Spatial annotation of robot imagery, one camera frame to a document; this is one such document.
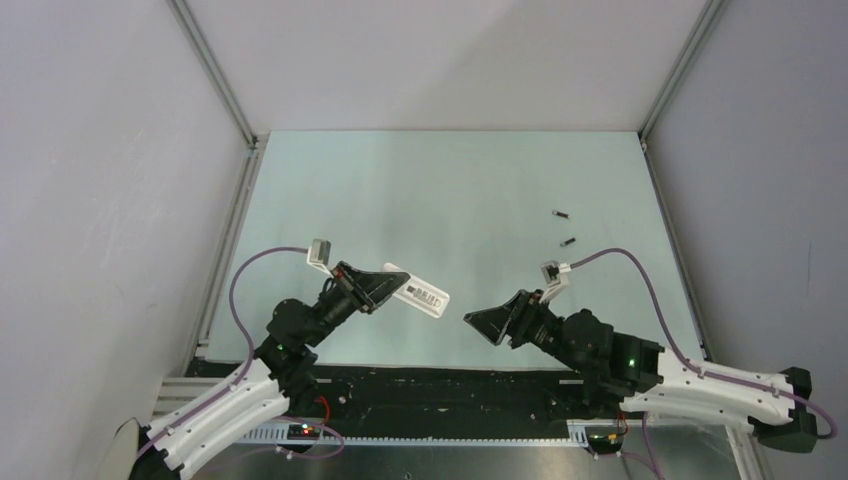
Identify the aluminium frame rail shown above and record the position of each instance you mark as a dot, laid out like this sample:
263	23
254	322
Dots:
713	151
230	206

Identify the aluminium frame rail right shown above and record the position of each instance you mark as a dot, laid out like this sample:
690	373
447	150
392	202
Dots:
713	151

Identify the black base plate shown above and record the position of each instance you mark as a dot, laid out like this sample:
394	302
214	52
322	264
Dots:
369	399

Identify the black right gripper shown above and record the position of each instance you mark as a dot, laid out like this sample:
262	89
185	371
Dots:
511	318

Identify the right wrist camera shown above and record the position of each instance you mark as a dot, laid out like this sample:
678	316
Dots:
556	280

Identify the white remote control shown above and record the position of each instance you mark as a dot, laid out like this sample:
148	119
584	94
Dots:
419	294

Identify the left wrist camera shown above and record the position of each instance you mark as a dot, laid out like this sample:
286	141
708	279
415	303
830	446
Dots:
318	255

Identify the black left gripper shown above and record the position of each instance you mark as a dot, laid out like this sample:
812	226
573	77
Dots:
372	289

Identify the white cable duct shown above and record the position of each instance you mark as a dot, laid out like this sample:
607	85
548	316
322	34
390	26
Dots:
291	434

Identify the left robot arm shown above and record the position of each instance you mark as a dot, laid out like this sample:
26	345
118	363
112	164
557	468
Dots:
275	376

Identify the aluminium frame rail left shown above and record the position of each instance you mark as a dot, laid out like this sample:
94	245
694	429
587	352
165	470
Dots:
230	206

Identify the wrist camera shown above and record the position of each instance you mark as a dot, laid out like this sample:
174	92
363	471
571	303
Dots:
556	280
318	255

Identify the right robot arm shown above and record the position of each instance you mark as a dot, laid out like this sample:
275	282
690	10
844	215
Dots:
631	374

